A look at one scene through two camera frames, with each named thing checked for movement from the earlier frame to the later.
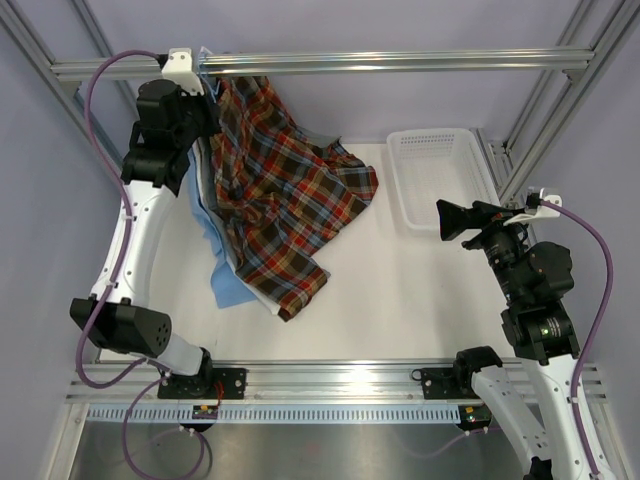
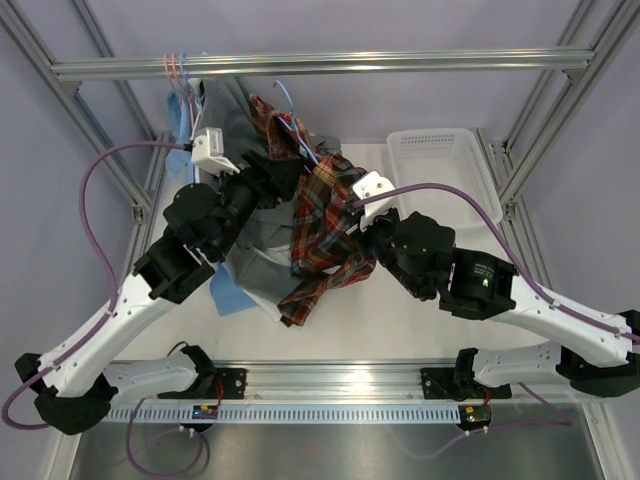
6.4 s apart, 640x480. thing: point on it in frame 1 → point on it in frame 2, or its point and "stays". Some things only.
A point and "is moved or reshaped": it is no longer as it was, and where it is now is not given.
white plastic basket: [438, 164] stays
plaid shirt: [283, 191] is moved or reshaped
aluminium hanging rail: [346, 61] stays
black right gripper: [455, 220] → [368, 231]
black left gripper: [210, 110] → [277, 179]
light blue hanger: [212, 93] → [293, 126]
